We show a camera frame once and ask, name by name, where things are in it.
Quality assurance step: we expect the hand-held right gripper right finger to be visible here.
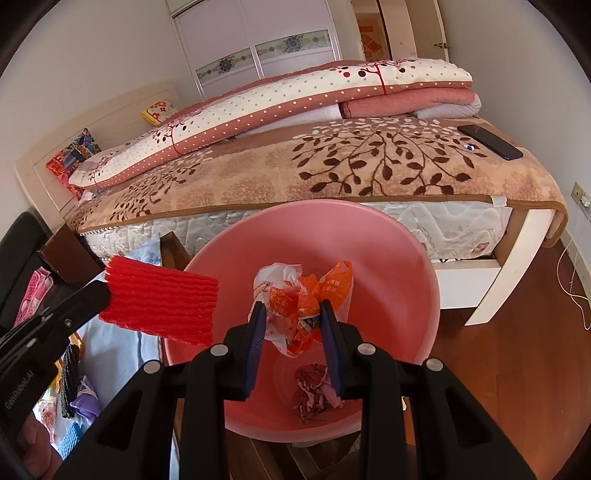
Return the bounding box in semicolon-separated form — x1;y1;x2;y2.
318;300;539;480

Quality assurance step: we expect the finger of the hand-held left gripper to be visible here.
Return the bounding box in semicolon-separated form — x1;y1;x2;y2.
41;279;110;336

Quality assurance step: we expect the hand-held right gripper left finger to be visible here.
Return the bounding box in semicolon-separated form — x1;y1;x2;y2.
54;300;269;480

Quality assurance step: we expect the orange white plastic bag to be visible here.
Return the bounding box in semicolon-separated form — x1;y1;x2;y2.
249;261;354;358

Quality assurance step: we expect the red foam fruit net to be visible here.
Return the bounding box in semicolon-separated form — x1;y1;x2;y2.
98;257;219;347

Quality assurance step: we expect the pink plastic basin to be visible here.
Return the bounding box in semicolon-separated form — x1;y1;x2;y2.
163;199;441;448

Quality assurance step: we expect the person's left hand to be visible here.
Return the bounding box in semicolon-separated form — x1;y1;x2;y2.
19;418;63;463

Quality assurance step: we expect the black knitted cloth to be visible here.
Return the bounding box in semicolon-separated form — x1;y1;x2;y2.
58;344;82;417

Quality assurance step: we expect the dark brown nightstand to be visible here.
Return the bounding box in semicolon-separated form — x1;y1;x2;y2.
37;228;107;287

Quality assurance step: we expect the pink patterned cloth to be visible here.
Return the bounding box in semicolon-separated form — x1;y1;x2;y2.
14;270;52;328

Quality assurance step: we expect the crumpled dark red paper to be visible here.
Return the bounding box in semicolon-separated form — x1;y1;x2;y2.
291;363;345;425

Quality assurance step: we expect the purple cloth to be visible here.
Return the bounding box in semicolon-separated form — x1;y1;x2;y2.
69;377;101;422

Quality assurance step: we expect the black chair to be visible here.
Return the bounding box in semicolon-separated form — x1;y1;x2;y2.
0;212;107;333

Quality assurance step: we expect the wooden table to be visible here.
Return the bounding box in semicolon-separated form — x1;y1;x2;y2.
159;231;195;274

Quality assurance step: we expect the white quilted mattress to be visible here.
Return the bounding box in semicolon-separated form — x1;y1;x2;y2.
81;200;513;265

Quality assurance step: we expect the colourful patchwork pillow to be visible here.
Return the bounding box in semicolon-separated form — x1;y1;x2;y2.
45;128;101;199

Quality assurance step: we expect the bed with floral bedding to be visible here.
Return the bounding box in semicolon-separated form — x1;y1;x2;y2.
69;115;566;250

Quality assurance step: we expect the cream wooden headboard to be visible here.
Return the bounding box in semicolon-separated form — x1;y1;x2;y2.
15;79;182;222

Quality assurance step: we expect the yellow floral pillow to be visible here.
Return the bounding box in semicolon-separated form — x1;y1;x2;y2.
141;100;178;125

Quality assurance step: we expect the dotted pink white quilt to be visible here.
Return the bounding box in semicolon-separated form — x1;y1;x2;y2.
69;58;475;190

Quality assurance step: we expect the black smartphone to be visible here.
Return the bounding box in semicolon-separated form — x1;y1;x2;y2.
456;124;525;161

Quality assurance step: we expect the pink folded blanket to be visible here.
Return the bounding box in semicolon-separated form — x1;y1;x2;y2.
342;87;478;118

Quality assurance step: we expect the white folded sheet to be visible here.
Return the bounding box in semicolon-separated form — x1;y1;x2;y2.
413;98;482;120

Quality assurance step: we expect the white sliding door wardrobe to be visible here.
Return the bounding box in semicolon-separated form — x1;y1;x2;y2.
171;0;365;100

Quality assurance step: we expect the cream room door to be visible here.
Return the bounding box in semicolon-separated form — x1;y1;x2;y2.
351;0;451;63

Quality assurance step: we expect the white bed frame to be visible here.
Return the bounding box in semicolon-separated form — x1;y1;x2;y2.
429;205;555;326

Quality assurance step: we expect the white cable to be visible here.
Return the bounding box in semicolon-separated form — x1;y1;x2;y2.
556;226;591;330

